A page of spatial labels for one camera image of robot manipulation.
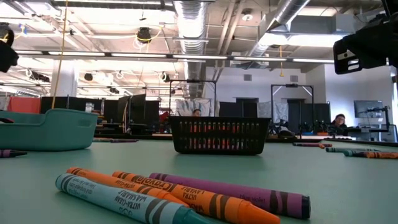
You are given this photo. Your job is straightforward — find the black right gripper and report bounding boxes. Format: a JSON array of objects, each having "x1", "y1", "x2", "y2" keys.
[{"x1": 332, "y1": 18, "x2": 398, "y2": 75}]

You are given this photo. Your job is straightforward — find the red partition panel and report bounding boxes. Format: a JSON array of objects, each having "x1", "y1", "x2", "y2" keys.
[{"x1": 7, "y1": 95, "x2": 42, "y2": 114}]

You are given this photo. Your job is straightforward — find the black computer monitor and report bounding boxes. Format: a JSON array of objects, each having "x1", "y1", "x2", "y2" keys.
[{"x1": 353, "y1": 99, "x2": 384, "y2": 119}]

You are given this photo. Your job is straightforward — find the black partition panels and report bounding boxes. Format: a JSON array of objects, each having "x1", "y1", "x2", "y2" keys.
[{"x1": 40, "y1": 93, "x2": 161, "y2": 125}]

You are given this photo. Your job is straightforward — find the teal plastic bin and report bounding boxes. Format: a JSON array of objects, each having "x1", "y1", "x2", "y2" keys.
[{"x1": 0, "y1": 108, "x2": 100, "y2": 152}]

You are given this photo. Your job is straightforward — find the black plastic basket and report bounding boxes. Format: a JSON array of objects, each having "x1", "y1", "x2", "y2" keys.
[{"x1": 167, "y1": 116, "x2": 272, "y2": 156}]

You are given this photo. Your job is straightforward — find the ceiling light strip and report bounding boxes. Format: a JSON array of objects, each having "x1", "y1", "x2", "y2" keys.
[{"x1": 12, "y1": 49, "x2": 336, "y2": 65}]

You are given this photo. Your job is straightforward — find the black table border frame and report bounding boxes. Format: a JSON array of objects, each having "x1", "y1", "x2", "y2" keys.
[{"x1": 93, "y1": 133, "x2": 398, "y2": 147}]

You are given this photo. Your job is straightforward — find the black metal frame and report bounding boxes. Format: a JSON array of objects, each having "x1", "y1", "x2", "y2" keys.
[{"x1": 270, "y1": 83, "x2": 315, "y2": 134}]

